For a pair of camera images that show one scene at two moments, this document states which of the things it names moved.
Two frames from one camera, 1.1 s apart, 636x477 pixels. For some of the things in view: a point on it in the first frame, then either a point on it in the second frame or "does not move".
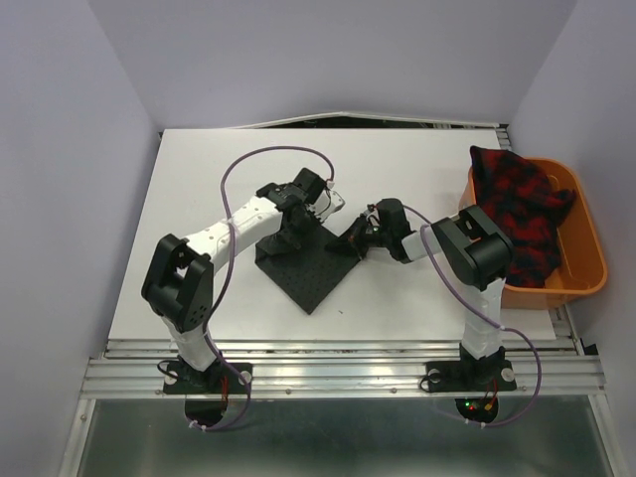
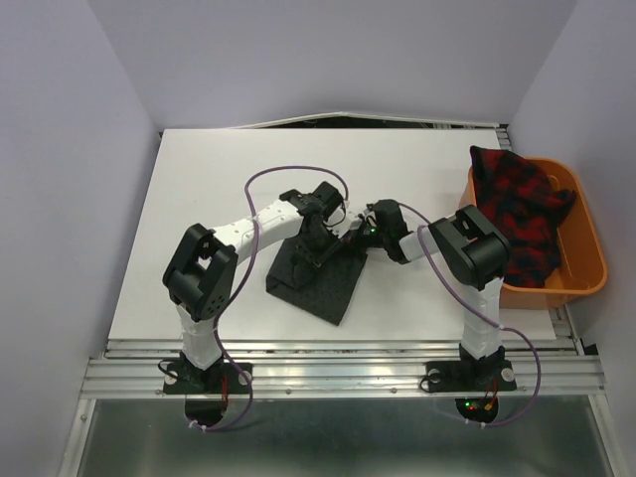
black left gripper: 294,238 -> 313,256
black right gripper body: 377,237 does not move
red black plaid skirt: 518,198 does not move
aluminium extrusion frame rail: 344,368 does not move
